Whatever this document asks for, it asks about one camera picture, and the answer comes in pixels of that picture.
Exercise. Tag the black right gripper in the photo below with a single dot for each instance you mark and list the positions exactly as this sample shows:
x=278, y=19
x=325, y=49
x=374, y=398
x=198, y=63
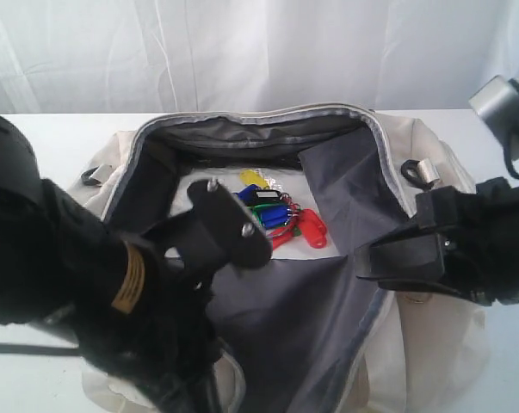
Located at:
x=475, y=237

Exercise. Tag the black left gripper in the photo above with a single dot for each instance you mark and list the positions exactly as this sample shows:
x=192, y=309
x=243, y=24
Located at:
x=137, y=303

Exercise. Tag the cream fabric duffel bag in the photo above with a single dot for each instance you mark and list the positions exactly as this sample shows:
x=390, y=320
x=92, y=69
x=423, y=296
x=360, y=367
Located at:
x=303, y=334

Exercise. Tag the colourful key tag bunch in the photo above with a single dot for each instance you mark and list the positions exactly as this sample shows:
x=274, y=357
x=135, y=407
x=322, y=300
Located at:
x=280, y=213

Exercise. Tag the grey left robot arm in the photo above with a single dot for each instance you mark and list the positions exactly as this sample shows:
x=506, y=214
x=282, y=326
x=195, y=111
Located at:
x=28, y=203

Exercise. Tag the clear plastic wrapped package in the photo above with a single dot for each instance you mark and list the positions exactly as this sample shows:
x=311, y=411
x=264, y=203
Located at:
x=250, y=206

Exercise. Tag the white backdrop curtain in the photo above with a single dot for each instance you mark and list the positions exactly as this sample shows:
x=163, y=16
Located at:
x=245, y=56

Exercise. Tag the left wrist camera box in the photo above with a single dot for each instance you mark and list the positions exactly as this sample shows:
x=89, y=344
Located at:
x=228, y=222

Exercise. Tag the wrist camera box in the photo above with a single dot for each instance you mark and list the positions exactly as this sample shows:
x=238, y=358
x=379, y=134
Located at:
x=228, y=222
x=497, y=105

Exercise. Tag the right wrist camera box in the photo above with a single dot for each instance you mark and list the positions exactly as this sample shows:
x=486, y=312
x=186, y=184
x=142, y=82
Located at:
x=497, y=105

